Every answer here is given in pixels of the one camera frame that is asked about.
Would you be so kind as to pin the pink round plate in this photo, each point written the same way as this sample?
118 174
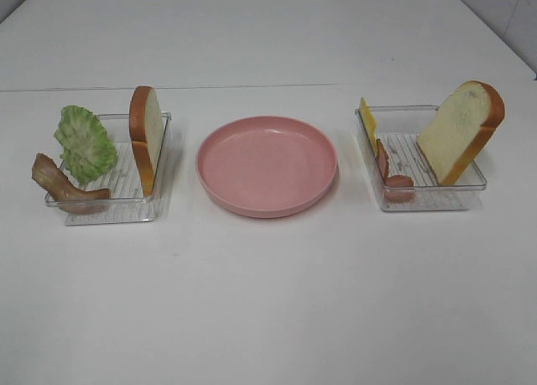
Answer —
266 166

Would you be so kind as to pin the bacon strip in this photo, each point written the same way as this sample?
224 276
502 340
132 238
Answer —
392 177
48 176

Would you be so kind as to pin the bread slice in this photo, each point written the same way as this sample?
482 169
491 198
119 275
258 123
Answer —
461 128
146 131

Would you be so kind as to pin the clear plastic tray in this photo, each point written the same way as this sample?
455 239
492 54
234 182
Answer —
398 128
127 203

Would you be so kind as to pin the left clear plastic tray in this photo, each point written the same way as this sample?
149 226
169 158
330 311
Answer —
127 203

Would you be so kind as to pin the yellow cheese slice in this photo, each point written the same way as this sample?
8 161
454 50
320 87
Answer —
369 123

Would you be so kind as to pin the right clear plastic tray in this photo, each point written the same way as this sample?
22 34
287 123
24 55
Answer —
398 128

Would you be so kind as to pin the green lettuce leaf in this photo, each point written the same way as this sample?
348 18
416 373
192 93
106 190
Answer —
88 152

